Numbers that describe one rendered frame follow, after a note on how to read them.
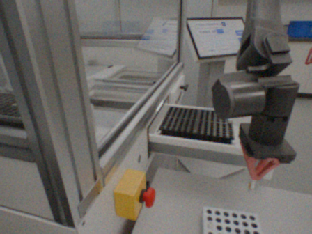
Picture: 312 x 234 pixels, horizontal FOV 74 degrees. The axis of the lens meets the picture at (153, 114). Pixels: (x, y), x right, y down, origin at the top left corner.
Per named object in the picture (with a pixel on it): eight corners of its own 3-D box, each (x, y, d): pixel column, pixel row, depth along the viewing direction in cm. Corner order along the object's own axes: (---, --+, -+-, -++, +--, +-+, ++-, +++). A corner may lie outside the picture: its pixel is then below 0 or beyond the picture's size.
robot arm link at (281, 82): (311, 79, 30) (283, 69, 35) (269, 83, 29) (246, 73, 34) (298, 120, 34) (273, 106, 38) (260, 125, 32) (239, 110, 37)
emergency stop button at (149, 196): (157, 198, 45) (157, 184, 43) (152, 213, 41) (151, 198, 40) (143, 195, 46) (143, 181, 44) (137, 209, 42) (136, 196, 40)
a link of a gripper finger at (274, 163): (241, 187, 40) (250, 147, 36) (232, 163, 46) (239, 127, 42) (278, 189, 39) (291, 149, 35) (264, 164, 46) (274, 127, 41)
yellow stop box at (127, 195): (149, 196, 48) (148, 171, 44) (138, 223, 41) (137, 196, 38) (129, 191, 49) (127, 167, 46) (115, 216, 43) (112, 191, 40)
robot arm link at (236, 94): (282, 30, 33) (253, 63, 41) (216, 34, 31) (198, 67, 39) (315, 97, 29) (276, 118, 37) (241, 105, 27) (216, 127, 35)
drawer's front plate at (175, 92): (183, 94, 115) (184, 74, 110) (173, 116, 89) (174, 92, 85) (180, 93, 115) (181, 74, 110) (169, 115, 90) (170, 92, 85)
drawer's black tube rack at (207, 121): (228, 128, 76) (231, 112, 73) (230, 157, 61) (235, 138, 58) (169, 121, 82) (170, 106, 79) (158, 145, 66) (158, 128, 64)
